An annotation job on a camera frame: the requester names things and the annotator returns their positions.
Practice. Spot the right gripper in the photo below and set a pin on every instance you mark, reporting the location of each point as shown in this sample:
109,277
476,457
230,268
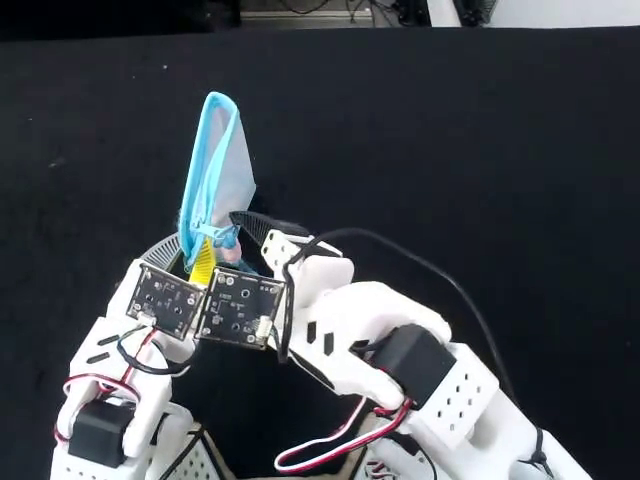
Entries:
360,315

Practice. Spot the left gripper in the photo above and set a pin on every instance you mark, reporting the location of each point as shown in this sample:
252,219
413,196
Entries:
150,390

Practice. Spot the blue-edged mesh zip pouch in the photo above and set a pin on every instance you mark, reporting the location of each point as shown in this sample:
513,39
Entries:
232,165

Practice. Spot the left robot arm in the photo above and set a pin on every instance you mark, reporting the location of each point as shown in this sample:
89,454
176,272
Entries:
95,473

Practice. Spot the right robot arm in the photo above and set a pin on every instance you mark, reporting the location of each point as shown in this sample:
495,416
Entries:
465,400

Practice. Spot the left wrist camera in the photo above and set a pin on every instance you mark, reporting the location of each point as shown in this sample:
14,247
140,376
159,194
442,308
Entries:
165,300

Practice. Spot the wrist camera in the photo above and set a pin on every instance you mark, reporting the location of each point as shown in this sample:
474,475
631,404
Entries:
240,307
165,300

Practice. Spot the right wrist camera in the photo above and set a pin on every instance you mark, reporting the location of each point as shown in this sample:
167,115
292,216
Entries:
240,307

